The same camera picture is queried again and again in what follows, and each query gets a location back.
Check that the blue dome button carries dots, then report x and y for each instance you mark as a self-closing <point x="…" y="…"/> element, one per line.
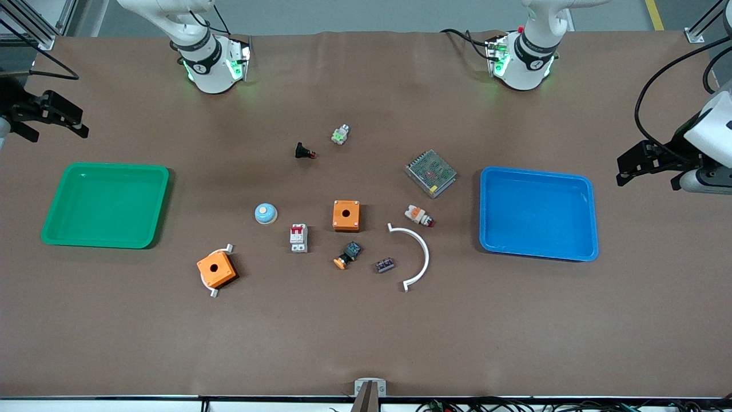
<point x="266" y="213"/>

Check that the orange black emergency button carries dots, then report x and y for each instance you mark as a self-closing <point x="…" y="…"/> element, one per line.
<point x="349" y="253"/>

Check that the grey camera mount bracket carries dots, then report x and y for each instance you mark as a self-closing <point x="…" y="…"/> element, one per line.
<point x="370" y="389"/>

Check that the orange button box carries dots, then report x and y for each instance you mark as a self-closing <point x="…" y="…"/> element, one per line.
<point x="353" y="220"/>
<point x="220" y="273"/>

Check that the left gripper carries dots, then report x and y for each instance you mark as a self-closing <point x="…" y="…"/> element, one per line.
<point x="670" y="157"/>

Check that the white red circuit breaker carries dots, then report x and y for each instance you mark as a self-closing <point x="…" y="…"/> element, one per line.
<point x="298" y="237"/>

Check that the aluminium frame post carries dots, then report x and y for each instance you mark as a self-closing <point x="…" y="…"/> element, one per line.
<point x="34" y="28"/>
<point x="700" y="28"/>

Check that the orange box on bracket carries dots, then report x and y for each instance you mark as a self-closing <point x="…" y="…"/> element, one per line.
<point x="214" y="293"/>

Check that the blue plastic tray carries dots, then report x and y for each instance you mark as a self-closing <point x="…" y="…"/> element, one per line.
<point x="537" y="212"/>

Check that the black red push button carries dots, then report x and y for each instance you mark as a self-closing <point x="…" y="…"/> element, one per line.
<point x="302" y="151"/>

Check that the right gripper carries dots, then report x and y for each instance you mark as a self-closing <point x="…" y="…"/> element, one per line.
<point x="16" y="105"/>

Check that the green plastic tray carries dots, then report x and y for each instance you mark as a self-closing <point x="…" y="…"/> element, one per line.
<point x="103" y="206"/>

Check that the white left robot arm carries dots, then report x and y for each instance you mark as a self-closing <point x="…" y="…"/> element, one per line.
<point x="529" y="63"/>

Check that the small black capacitor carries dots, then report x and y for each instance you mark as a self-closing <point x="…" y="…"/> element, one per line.
<point x="385" y="265"/>

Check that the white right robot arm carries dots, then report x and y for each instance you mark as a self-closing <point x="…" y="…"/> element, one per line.
<point x="206" y="63"/>

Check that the large white arc bracket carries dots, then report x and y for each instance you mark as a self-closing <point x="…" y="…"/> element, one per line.
<point x="426" y="252"/>

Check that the orange white red switch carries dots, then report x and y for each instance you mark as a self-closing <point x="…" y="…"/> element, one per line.
<point x="417" y="215"/>

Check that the metal mesh power supply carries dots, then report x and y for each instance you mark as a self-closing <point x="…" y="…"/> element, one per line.
<point x="432" y="173"/>

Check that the green white indicator switch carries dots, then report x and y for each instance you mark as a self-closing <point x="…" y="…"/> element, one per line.
<point x="340" y="135"/>

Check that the white table edge rail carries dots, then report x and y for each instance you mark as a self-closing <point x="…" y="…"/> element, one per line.
<point x="114" y="405"/>

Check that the brown table mat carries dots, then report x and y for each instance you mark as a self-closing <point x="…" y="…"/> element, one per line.
<point x="343" y="332"/>

